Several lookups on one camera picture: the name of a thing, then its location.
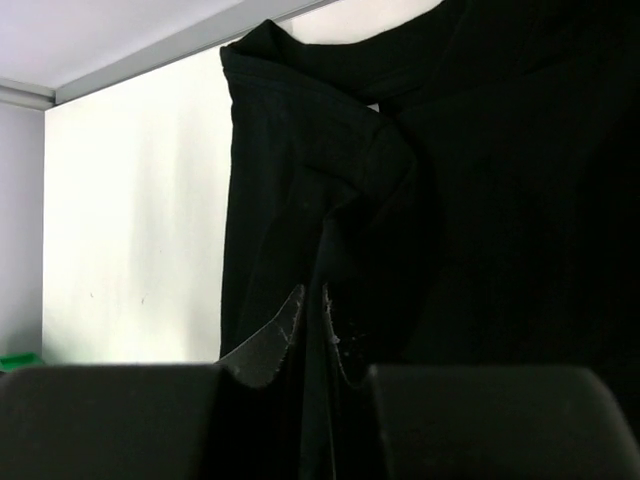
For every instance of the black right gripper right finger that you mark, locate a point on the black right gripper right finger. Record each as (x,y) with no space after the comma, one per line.
(346,339)

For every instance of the black t shirt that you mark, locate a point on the black t shirt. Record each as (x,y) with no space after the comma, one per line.
(468,180)

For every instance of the green plastic tray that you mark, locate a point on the green plastic tray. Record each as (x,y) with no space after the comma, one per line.
(9,363)

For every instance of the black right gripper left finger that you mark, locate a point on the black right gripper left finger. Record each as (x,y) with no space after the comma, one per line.
(258,361)

